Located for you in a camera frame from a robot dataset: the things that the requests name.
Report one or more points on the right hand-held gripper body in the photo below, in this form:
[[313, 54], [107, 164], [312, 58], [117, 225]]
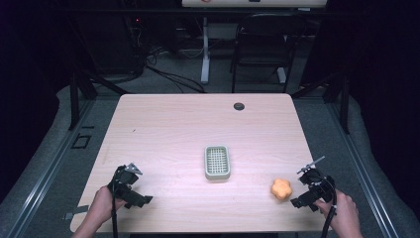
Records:
[[317, 185]]

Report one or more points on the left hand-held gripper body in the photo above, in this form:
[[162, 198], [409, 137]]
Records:
[[125, 180]]

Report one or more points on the orange flower-shaped soap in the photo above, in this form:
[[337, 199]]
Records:
[[281, 189]]

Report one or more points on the grey-green soap dish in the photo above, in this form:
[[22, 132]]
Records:
[[217, 162]]

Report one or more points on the person's right hand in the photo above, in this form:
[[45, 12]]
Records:
[[343, 211]]

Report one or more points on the person's left hand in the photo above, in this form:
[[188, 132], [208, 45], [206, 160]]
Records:
[[104, 205]]

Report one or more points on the grey tape strip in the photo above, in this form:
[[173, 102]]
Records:
[[76, 211]]

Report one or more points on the black metal stand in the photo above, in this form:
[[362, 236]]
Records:
[[344, 102], [74, 99]]

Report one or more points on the dark round table grommet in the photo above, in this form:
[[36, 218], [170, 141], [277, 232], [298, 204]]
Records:
[[239, 106]]

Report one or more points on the white desk leg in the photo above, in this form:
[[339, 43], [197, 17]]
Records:
[[281, 75], [205, 53]]

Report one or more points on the dark equipment cabinet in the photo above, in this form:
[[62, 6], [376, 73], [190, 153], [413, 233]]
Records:
[[109, 43]]

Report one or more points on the black folding chair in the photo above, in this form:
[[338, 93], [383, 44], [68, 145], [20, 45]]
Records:
[[264, 46]]

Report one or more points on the metal floor rail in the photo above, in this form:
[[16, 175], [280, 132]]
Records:
[[49, 172], [363, 172]]

